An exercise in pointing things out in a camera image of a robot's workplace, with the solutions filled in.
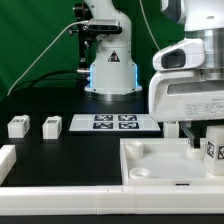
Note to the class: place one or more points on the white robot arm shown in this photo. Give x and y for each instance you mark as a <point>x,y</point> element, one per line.
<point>113,72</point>

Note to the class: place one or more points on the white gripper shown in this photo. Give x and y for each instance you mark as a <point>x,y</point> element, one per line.
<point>184,96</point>

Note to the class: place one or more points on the white marker base plate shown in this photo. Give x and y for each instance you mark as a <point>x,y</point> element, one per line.
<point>113,122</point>

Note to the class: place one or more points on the white square tabletop part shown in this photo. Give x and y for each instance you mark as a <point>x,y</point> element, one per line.
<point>163,162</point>

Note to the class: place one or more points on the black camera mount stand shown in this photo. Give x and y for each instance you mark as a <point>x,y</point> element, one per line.
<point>81,12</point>

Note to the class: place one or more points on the white obstacle wall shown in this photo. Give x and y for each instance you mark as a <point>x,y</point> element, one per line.
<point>102,200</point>
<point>7,160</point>

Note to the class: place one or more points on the white obstacle front wall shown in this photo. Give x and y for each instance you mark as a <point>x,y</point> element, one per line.
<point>102,200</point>

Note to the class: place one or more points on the white obstacle left wall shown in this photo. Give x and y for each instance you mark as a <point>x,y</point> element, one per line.
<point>7,160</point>

